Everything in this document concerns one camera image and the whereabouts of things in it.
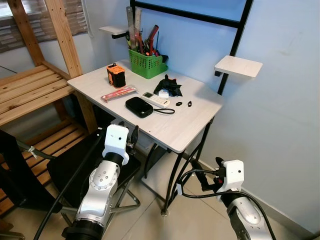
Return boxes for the black zip case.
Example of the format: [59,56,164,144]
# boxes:
[124,96,176,119]

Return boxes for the white wooden table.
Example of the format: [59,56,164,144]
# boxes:
[67,59,224,217]

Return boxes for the white remote control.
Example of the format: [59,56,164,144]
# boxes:
[141,91,171,109]

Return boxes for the red flat package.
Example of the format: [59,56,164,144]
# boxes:
[100,85,139,104]

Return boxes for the black crumpled glove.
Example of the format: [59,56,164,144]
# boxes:
[152,74,185,99]

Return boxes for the orange black tape measure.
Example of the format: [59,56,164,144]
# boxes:
[106,63,126,89]

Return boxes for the green plastic basket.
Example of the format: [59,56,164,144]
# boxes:
[128,48,169,80]

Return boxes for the black folding chair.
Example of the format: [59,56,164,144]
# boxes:
[46,119,151,223]

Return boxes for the yellowish plastic ruler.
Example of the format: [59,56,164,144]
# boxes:
[131,7,138,51]

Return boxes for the steel ruler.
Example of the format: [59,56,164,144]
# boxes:
[125,6,133,51]

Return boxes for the wooden slatted rack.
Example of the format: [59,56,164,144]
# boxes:
[0,0,99,217]

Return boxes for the black board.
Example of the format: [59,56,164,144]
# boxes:
[0,129,52,213]

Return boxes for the brown window blind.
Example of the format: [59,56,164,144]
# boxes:
[0,0,89,54]

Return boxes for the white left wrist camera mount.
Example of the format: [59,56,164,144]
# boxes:
[103,124,130,165]

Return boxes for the red handled pliers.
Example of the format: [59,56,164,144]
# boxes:
[144,24,160,56]

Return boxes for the large white wall shelf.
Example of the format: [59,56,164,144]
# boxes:
[214,55,264,79]

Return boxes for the small white wall shelf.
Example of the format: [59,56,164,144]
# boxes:
[98,25,131,39]

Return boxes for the black metal frame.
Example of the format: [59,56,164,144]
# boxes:
[129,0,254,97]

